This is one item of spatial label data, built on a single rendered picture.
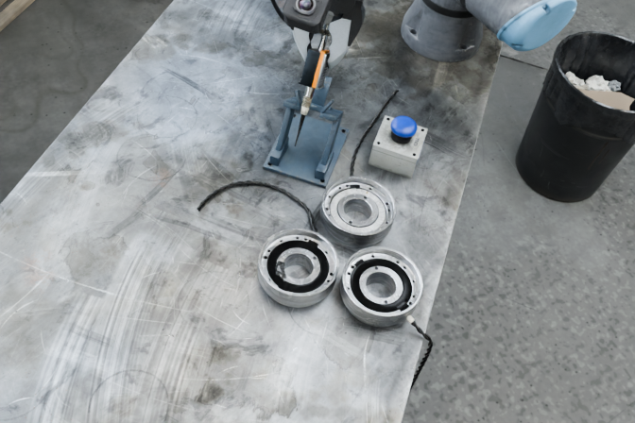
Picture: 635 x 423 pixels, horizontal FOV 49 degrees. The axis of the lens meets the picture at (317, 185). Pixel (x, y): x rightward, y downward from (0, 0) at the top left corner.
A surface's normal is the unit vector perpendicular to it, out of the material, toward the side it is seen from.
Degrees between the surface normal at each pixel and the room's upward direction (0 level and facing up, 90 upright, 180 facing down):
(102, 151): 0
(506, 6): 74
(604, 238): 0
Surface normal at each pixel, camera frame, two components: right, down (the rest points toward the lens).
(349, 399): 0.11, -0.63
